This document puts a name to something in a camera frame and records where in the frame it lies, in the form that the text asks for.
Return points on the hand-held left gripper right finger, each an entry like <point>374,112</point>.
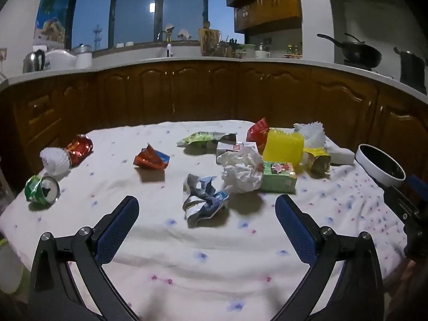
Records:
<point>296,230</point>

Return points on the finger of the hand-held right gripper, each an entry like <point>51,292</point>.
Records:
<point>417,184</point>
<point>399,202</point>

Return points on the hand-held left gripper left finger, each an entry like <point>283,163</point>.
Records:
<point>117,230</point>

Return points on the white rimmed black bin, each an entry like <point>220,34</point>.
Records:
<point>381,165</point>

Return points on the green juice carton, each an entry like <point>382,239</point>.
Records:
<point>279,175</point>

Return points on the red snack packet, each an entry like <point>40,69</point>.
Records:
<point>258,132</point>

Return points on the green drink pouch white cap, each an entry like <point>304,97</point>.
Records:
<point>200,138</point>

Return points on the yellow snack packet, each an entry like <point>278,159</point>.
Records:
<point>317,160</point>

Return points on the white tissue pack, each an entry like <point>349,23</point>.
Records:
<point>341,155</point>

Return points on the crumpled white paper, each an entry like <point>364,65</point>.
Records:
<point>242,172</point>

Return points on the red and blue wrapper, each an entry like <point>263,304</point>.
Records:
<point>150,157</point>

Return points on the yellow plastic container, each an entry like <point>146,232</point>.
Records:
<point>284,147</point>

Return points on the crushed green can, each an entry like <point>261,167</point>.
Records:
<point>40,189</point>

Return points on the shiny red wrapper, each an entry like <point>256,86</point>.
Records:
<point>79,148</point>

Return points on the crumpled blue white wrapper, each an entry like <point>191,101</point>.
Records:
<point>202,200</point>

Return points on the white pleated paper liner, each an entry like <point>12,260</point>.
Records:
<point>312,133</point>
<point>55,160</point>

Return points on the white dotted tablecloth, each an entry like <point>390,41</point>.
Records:
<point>200,274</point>

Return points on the small white red carton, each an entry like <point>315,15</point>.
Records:
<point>230,147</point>

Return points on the black cooking pot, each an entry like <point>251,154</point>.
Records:
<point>411,68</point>

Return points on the black gas stove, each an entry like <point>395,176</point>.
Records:
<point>354,65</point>

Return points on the black wok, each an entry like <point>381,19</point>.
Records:
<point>362,55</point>

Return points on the brown wooden lower cabinets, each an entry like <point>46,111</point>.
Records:
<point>200,93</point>

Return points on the steel pot with lid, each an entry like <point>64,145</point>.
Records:
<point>83,57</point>

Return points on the white rice cooker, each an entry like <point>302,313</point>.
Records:
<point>60,60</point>

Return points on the seasoning bottles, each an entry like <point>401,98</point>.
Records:
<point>294,50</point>

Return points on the white kitchen counter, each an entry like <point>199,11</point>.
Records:
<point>187,62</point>

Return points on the steel electric kettle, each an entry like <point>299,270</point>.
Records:
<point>33,62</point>

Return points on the kitchen faucet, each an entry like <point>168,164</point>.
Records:
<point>169,45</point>

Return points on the wooden cutting board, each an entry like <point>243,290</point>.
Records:
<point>209,41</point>

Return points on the window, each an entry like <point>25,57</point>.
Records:
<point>140,13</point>

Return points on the blue wall poster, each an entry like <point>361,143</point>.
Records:
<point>52,13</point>

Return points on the brown wooden wall cupboard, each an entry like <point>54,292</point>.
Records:
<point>267,3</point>

